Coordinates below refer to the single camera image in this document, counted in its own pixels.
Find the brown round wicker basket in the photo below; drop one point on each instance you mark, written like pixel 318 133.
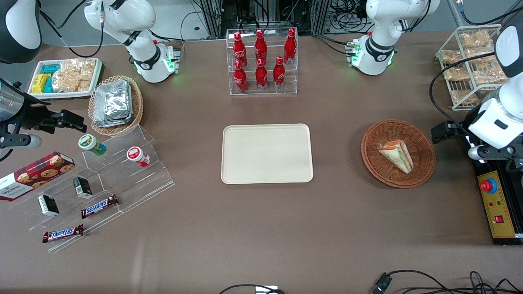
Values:
pixel 421 163

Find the yellow snack packet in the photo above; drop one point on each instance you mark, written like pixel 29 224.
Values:
pixel 40 83

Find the red lidded cup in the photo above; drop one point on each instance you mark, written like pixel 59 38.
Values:
pixel 137 156

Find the aluminium frame post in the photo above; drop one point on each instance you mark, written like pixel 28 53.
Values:
pixel 455 12

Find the brown chocolate bar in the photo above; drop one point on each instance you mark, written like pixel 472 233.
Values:
pixel 99 206
pixel 62 233

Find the red emergency stop button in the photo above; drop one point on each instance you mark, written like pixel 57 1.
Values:
pixel 487 185

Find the small black box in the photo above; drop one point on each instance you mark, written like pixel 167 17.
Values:
pixel 48 205
pixel 83 187

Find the small white device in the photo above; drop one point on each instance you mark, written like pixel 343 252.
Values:
pixel 266 290

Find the green lidded cup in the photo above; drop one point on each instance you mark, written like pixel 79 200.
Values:
pixel 92 145

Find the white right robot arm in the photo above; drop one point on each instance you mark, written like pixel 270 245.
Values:
pixel 122 16

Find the clear bag of rice crackers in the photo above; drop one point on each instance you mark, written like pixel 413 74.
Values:
pixel 73 75

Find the teal snack packet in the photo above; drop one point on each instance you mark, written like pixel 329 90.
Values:
pixel 52 68
pixel 48 85

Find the clear acrylic bottle rack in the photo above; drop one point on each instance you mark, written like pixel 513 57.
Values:
pixel 269 92

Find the red tartan cookie box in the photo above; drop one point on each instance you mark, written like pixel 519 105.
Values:
pixel 36 175

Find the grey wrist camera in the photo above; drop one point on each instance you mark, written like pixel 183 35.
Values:
pixel 22 141
pixel 490 153

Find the silver foil packet stack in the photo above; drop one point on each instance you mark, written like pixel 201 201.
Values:
pixel 112 102

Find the beige plastic tray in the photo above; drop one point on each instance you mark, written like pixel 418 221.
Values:
pixel 265 154

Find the red cola bottle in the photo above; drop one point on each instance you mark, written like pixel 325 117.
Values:
pixel 261 76
pixel 260 48
pixel 279 74
pixel 239 51
pixel 290 47
pixel 240 78

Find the black machine housing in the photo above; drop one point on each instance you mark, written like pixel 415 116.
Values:
pixel 519 204

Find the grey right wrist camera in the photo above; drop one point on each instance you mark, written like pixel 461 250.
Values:
pixel 22 141

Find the clear bag of snacks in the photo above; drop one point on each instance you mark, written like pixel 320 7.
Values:
pixel 480 54
pixel 451 57
pixel 463 96
pixel 476 39
pixel 456 74
pixel 488 74

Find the white rectangular snack tray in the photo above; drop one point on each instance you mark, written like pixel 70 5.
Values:
pixel 65 95

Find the yellow control panel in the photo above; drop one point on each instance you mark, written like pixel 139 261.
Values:
pixel 500 208

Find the triangular sandwich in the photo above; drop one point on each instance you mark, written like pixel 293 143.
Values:
pixel 397 154

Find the light oval wicker basket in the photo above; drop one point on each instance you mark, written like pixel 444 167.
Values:
pixel 137 106

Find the clear acrylic stepped stand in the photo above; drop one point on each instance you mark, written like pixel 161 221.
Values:
pixel 122 183

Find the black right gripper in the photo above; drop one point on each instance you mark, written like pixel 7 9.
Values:
pixel 33 117

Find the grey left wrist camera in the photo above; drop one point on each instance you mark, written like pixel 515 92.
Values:
pixel 490 153

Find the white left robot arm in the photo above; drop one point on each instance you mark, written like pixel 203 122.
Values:
pixel 380 24

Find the aluminium frame rack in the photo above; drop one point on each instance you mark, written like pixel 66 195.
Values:
pixel 214 16

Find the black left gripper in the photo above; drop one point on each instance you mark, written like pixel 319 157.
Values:
pixel 461 127

